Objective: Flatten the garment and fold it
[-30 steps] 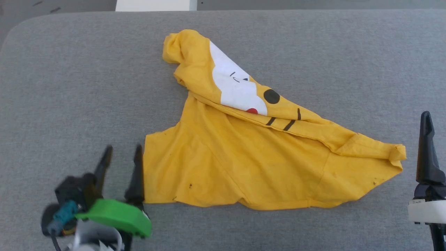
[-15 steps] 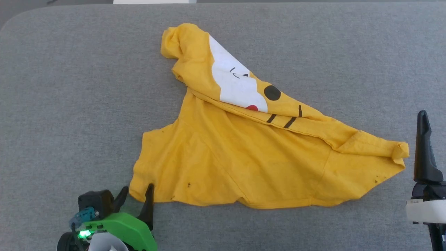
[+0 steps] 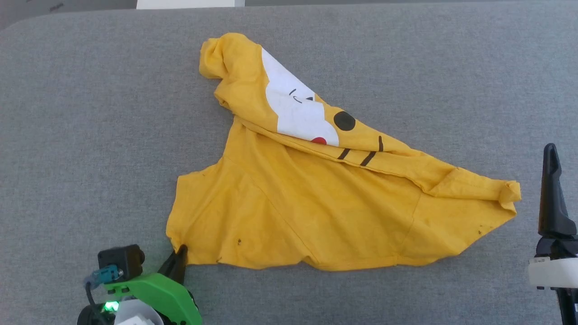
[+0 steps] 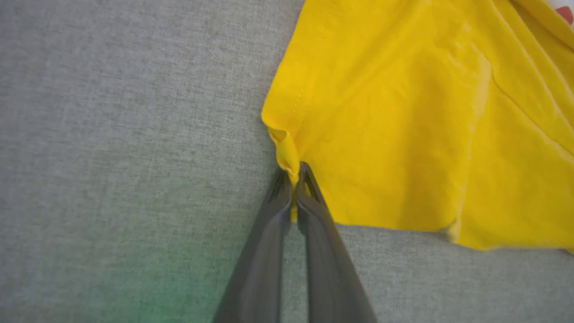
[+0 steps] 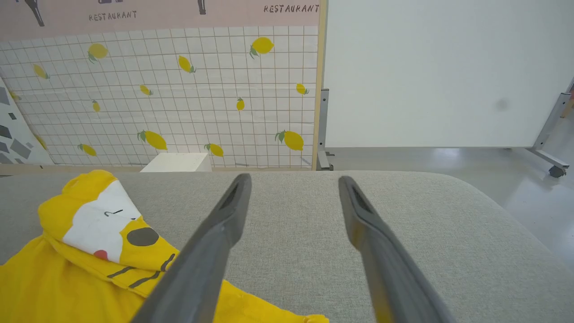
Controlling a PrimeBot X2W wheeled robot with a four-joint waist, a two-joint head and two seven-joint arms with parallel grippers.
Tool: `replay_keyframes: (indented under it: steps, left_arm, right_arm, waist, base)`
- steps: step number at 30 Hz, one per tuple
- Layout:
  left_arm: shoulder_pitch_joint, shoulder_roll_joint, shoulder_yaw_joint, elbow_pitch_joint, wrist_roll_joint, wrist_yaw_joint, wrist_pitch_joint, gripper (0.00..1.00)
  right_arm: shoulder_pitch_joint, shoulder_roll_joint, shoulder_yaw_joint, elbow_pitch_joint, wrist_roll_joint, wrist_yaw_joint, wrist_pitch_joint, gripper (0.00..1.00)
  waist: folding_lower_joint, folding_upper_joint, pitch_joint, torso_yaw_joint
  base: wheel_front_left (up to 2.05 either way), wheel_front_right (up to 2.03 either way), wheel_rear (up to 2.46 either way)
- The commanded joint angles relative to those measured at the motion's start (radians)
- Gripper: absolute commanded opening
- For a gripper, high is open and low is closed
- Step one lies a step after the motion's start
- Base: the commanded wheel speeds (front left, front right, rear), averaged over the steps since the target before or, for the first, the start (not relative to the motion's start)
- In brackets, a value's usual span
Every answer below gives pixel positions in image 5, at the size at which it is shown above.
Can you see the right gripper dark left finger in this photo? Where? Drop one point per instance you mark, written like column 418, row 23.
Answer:
column 202, row 260

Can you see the pink restaurant poster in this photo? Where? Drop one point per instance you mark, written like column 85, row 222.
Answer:
column 157, row 13

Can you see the white box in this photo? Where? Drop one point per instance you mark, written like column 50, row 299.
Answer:
column 177, row 162

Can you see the grey metal stand foot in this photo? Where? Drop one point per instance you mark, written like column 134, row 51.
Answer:
column 323, row 134

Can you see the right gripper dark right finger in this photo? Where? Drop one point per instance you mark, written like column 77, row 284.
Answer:
column 390, row 269

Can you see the grey board leg with caster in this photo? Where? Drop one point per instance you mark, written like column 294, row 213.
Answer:
column 549, row 134

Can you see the white board panel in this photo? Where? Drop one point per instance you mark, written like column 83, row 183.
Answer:
column 439, row 72

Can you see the lemon print grid partition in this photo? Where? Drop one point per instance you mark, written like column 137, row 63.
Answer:
column 202, row 112

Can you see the yellow cartoon face t-shirt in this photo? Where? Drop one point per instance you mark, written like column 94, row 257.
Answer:
column 58, row 278

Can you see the grey geometric pattern panel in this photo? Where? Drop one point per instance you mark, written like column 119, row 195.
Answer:
column 18, row 139

